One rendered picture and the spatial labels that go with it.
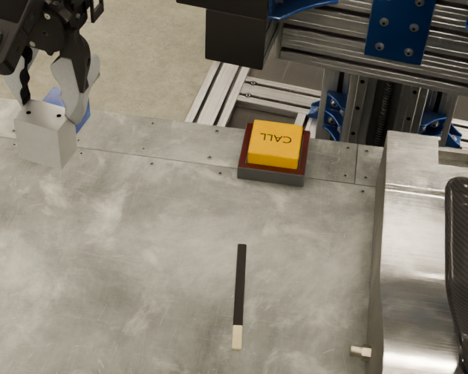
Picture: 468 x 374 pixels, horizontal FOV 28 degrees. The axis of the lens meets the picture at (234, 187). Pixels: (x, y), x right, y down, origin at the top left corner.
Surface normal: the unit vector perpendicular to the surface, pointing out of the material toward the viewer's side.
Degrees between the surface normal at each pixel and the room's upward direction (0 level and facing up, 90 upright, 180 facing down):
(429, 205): 2
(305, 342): 0
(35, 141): 89
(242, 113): 0
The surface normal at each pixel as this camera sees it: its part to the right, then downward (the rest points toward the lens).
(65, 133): 0.94, 0.28
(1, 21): -0.13, -0.28
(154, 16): 0.04, -0.70
